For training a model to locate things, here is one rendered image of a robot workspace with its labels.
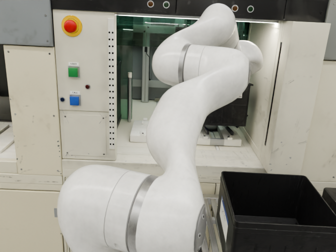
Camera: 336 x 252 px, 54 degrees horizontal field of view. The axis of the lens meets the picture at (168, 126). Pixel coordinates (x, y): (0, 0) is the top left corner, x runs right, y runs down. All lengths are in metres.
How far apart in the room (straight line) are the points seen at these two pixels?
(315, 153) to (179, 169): 0.92
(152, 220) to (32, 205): 1.02
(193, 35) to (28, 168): 0.84
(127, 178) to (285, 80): 0.79
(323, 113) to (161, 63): 0.72
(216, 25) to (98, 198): 0.50
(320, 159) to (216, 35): 0.73
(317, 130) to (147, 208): 0.95
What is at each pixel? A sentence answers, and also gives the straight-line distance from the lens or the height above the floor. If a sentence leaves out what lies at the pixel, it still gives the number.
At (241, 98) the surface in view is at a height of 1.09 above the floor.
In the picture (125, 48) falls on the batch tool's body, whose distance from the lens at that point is 1.65.
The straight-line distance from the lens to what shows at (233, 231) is 0.90.
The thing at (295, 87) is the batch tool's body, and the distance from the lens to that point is 1.19.
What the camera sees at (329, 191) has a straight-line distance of 1.28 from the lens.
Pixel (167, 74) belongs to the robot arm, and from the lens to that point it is 0.76.
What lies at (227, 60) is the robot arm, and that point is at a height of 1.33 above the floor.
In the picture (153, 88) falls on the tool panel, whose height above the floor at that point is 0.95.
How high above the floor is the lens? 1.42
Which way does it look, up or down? 20 degrees down
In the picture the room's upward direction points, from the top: 3 degrees clockwise
